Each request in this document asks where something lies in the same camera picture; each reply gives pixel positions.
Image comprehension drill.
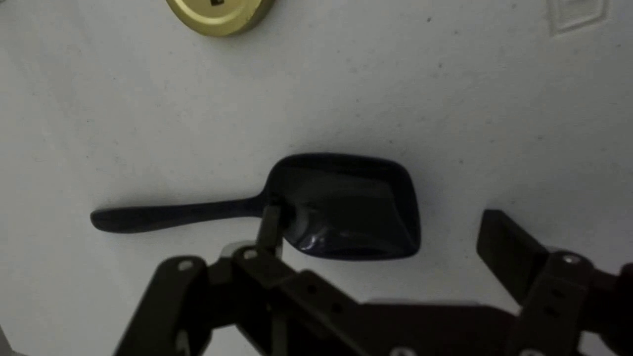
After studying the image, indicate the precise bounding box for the gold metal jar lid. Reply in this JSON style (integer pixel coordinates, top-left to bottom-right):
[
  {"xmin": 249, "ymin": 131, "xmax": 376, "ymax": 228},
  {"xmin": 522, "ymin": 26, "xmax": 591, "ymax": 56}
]
[{"xmin": 164, "ymin": 0, "xmax": 277, "ymax": 40}]

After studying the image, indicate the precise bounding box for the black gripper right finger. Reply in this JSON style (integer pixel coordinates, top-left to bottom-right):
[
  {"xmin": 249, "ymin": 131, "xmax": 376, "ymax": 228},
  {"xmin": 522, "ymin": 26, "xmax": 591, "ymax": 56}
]
[{"xmin": 475, "ymin": 208, "xmax": 633, "ymax": 356}]

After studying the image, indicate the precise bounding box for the black plastic spoon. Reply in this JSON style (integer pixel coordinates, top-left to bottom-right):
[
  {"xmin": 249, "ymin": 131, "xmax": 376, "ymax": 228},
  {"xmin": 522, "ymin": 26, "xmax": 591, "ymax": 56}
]
[{"xmin": 89, "ymin": 153, "xmax": 423, "ymax": 261}]

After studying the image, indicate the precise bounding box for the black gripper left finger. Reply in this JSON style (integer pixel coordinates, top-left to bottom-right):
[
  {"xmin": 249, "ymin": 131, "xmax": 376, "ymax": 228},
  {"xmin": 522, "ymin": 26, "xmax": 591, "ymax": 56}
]
[{"xmin": 113, "ymin": 202, "xmax": 372, "ymax": 356}]

